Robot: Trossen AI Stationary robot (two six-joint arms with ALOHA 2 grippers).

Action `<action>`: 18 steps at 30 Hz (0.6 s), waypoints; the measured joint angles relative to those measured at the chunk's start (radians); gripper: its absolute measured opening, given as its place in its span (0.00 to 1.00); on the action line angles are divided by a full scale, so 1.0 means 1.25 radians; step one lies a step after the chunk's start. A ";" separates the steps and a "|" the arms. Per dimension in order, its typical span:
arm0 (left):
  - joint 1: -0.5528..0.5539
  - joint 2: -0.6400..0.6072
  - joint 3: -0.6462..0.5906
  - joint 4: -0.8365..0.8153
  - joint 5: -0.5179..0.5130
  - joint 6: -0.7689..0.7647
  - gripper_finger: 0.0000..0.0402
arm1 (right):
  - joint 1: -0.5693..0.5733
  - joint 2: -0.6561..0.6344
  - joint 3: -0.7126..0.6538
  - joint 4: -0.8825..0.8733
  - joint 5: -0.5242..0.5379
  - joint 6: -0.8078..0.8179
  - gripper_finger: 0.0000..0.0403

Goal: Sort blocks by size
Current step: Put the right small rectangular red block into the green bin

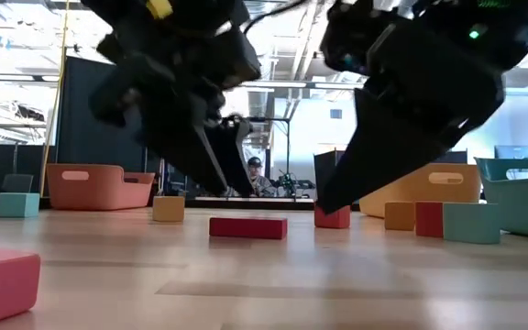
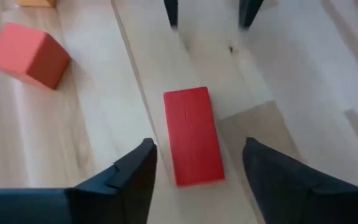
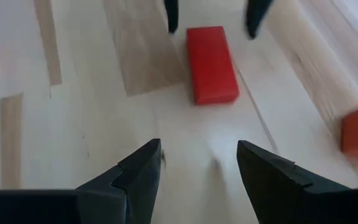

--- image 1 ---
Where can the yellow tape label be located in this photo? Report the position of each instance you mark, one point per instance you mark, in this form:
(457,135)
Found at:
(159,7)

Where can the black aluminium table frame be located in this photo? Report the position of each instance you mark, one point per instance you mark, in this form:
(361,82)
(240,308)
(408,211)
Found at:
(268,205)

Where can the person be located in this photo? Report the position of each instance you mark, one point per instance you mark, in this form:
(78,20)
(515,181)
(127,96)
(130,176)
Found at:
(257,183)

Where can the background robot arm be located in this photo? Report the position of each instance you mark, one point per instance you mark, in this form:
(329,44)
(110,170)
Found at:
(291,181)

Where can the background table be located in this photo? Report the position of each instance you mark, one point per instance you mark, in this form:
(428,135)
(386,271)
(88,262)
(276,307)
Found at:
(264,200)

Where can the orange foam cube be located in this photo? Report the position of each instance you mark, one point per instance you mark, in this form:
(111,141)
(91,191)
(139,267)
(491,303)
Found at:
(168,208)
(399,215)

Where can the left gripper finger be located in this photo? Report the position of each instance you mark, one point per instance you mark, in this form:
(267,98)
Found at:
(232,156)
(181,146)

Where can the coral plastic bin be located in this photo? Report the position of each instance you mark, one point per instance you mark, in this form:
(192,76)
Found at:
(85,192)

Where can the dark blue partition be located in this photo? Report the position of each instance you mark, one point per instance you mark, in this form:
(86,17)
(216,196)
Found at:
(323,169)

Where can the red foam cube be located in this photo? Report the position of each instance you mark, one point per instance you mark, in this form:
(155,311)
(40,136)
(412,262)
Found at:
(429,219)
(335,221)

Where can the black stand frame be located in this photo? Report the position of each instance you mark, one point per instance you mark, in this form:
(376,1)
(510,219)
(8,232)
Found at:
(273,119)

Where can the green plastic bin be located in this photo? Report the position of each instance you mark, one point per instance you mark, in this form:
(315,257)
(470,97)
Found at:
(520,211)

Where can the grey wall vent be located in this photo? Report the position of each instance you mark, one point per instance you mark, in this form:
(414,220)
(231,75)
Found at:
(336,114)

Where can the teal foam cube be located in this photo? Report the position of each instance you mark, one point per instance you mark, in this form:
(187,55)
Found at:
(18,205)
(471,223)

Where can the yellow plastic bin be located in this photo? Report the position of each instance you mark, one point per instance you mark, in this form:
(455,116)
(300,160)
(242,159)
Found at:
(452,192)

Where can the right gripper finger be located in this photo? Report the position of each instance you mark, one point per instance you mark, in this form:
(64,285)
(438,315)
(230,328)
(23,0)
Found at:
(374,156)

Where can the pink foam block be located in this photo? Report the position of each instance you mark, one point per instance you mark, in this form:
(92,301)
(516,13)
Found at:
(3,286)

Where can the long ceiling light strip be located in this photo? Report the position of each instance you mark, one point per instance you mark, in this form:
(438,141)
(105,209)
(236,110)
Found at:
(278,84)
(337,85)

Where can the red foam block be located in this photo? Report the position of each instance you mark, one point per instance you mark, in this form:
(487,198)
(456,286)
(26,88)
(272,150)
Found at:
(248,227)

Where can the black partition screen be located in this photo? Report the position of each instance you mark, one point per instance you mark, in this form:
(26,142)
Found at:
(76,137)

